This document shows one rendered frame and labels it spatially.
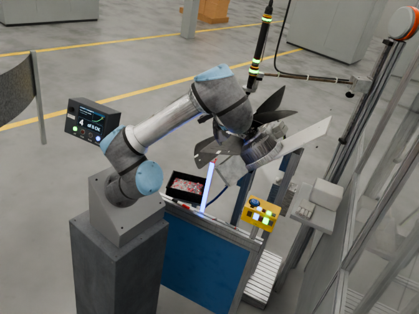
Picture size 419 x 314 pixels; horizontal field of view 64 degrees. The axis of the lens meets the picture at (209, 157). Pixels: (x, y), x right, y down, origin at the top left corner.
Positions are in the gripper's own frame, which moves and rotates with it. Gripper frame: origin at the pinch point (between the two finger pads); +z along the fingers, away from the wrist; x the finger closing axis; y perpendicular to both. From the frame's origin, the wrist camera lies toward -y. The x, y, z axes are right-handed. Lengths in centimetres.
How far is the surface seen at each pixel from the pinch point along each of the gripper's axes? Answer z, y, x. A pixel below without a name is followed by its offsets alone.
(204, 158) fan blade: 21.1, -19.3, 18.7
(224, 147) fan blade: 4.2, 1.5, 3.1
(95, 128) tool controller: -12, -60, -20
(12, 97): -7, -193, 31
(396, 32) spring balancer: -40, 75, 61
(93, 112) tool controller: -20, -61, -18
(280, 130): 15, 18, 54
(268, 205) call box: 24.8, 28.2, -12.0
